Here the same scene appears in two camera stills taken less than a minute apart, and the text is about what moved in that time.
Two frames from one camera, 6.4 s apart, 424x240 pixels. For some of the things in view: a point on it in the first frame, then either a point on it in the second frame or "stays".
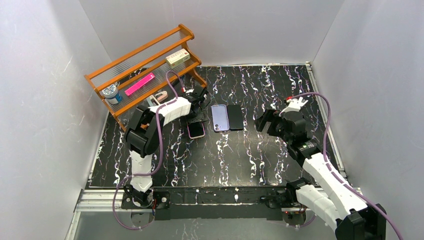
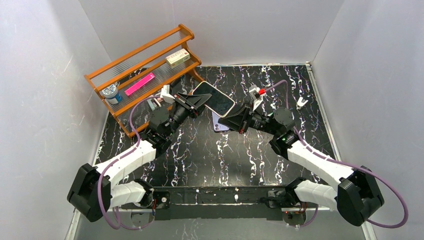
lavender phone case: (220, 118) stays
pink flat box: (137, 85) stays
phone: (196, 129) to (219, 102)
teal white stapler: (150, 101) stays
